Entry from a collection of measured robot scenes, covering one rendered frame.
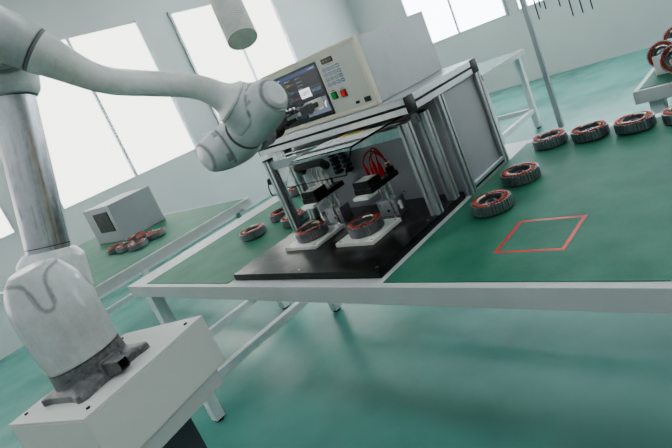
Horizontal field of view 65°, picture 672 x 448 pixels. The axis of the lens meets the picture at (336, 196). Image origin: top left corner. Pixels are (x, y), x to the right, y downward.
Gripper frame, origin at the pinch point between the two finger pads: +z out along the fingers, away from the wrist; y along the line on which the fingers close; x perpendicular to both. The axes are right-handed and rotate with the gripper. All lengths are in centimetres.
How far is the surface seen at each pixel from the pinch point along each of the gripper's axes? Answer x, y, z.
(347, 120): -8.0, 3.7, 6.7
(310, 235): -37.8, -16.8, -7.5
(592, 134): -41, 52, 54
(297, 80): 8.4, -12.4, 9.6
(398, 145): -22.6, 6.4, 21.8
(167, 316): -62, -110, -23
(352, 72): 4.4, 9.8, 9.7
